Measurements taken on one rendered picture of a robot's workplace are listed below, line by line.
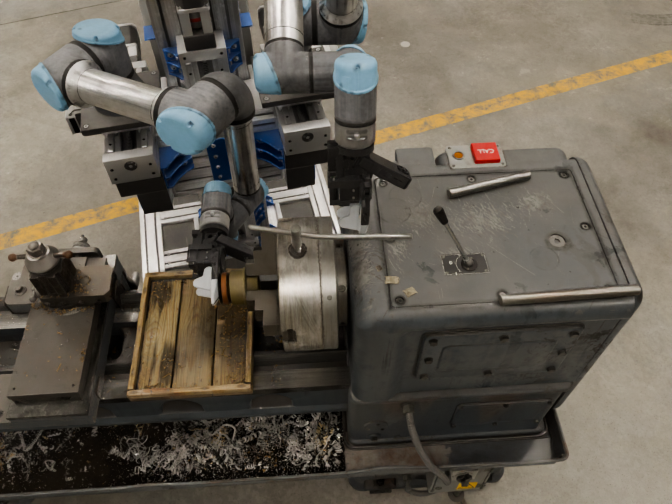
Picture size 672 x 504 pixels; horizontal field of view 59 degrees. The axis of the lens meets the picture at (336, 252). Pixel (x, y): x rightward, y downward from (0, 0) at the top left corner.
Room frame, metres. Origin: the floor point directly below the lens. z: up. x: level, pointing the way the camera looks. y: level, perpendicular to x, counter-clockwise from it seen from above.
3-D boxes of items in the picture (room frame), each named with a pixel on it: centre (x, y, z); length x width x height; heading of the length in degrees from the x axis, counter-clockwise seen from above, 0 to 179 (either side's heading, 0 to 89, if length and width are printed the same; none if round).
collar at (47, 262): (0.82, 0.69, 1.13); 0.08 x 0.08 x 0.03
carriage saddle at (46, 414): (0.74, 0.74, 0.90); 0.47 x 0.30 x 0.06; 4
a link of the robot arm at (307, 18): (1.47, 0.12, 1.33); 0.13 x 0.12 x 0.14; 92
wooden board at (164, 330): (0.76, 0.37, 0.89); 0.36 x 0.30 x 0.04; 4
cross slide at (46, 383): (0.76, 0.69, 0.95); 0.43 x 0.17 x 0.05; 4
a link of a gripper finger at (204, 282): (0.77, 0.30, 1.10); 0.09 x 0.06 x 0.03; 3
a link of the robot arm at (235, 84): (1.14, 0.25, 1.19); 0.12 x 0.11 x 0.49; 60
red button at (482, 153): (1.04, -0.36, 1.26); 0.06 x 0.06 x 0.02; 4
